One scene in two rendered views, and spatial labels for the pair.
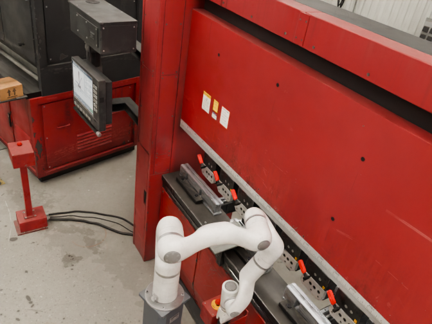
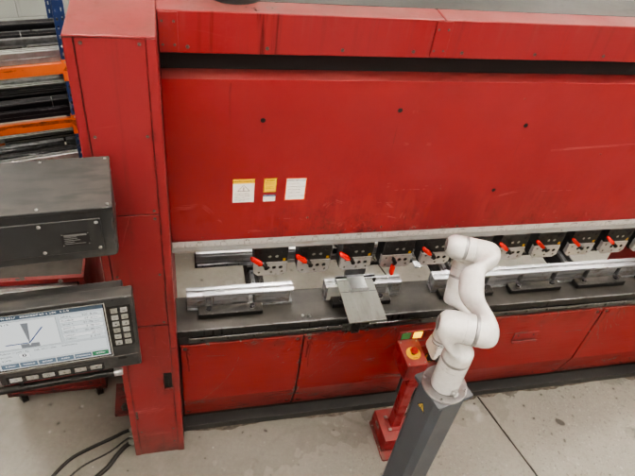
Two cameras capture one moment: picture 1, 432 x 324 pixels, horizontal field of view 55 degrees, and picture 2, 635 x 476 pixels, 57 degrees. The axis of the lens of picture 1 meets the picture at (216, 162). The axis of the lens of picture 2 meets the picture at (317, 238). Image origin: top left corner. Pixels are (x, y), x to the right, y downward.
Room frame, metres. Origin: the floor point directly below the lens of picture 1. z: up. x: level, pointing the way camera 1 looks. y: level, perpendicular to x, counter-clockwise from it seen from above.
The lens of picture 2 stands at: (1.44, 1.75, 3.02)
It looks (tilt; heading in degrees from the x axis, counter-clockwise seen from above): 41 degrees down; 289
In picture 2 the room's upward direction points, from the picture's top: 9 degrees clockwise
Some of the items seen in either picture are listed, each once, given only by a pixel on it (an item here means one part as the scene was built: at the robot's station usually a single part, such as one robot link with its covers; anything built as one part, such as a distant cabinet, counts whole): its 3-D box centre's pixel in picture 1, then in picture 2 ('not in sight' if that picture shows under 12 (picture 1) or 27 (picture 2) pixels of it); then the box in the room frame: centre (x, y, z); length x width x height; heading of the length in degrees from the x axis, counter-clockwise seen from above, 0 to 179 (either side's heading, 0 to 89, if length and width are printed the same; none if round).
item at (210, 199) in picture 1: (200, 188); (240, 296); (2.35, 0.08, 0.92); 0.50 x 0.06 x 0.10; 37
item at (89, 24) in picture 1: (101, 73); (43, 290); (2.64, 0.87, 1.53); 0.51 x 0.25 x 0.85; 42
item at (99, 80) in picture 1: (92, 92); (65, 329); (2.55, 0.90, 1.42); 0.45 x 0.12 x 0.36; 42
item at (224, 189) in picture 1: (230, 184); (313, 252); (2.09, -0.11, 1.18); 0.15 x 0.09 x 0.17; 37
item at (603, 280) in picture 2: not in sight; (598, 281); (0.74, -1.04, 0.89); 0.30 x 0.05 x 0.03; 37
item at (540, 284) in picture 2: not in sight; (533, 286); (1.06, -0.80, 0.89); 0.30 x 0.05 x 0.03; 37
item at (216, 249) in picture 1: (225, 236); (361, 299); (1.82, -0.13, 1.00); 0.26 x 0.18 x 0.01; 127
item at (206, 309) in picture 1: (223, 314); (420, 354); (1.48, -0.17, 0.75); 0.20 x 0.16 x 0.18; 38
